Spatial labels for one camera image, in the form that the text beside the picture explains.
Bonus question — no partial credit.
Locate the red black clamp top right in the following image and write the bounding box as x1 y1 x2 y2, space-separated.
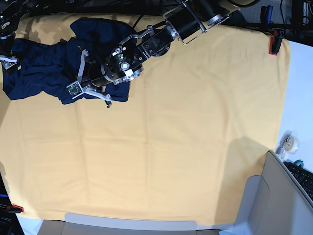
269 29 285 56

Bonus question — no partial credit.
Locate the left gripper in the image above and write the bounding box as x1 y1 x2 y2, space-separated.
77 48 112 108

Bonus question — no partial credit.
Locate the cardboard box bottom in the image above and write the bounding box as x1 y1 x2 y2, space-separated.
38 213 221 235

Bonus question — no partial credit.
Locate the clear tape dispenser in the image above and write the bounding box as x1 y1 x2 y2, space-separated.
275 130 299 156

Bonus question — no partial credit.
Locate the red black clamp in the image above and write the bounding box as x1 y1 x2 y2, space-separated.
4 205 24 213
269 29 285 56

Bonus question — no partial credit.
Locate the green tape roll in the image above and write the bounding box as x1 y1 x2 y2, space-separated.
294 160 304 168

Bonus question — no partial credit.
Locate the red black clamp bottom left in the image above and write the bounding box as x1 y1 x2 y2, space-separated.
4 205 24 213

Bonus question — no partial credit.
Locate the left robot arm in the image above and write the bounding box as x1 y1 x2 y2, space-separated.
67 0 257 107

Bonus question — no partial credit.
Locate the black keyboard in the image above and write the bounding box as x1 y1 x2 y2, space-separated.
284 162 313 199

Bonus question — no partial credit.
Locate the navy blue long-sleeve shirt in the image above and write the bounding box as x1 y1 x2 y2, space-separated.
3 17 135 104

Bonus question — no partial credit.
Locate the cardboard box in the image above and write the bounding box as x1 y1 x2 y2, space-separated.
233 151 313 235
38 213 221 235

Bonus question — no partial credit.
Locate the yellow table cloth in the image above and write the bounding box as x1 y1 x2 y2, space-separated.
0 24 291 226

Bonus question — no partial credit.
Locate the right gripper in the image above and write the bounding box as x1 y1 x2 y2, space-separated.
0 52 19 71

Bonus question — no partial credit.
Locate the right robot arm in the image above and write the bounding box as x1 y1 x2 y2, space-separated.
0 0 33 70

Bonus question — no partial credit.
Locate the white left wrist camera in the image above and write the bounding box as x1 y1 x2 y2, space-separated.
67 81 84 99

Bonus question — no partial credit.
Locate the cardboard box right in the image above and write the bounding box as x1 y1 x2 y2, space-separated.
233 151 313 235

